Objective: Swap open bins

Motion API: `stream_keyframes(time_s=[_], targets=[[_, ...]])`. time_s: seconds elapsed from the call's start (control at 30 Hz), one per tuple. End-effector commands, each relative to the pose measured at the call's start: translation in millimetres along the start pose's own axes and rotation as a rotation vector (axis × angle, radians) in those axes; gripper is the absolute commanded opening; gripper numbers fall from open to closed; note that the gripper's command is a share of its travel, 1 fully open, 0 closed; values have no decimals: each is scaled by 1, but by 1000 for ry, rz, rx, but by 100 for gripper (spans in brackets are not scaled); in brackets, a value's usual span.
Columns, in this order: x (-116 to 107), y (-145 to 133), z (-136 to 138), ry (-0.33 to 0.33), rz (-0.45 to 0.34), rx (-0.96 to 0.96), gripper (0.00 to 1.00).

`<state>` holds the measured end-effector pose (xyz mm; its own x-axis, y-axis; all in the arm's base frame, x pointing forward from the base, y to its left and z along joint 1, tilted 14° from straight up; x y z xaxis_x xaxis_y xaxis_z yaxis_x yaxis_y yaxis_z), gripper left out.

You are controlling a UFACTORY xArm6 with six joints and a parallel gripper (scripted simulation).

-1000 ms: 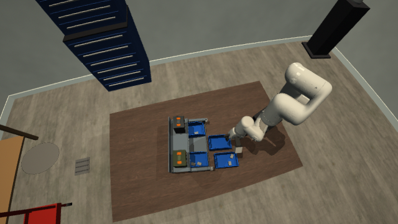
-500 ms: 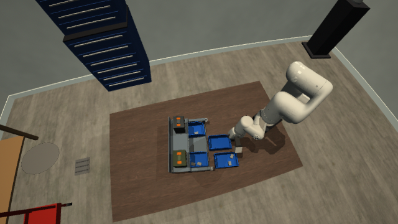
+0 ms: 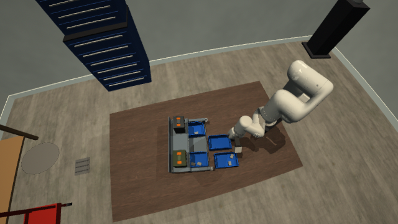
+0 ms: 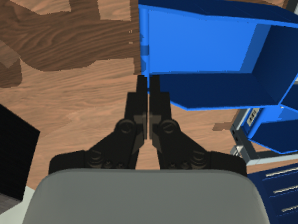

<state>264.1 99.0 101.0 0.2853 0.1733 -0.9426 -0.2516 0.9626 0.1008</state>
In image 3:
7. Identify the blue bin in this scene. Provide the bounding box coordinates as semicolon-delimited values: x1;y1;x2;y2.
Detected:
213;152;239;169
188;121;205;138
208;134;232;151
190;151;208;168

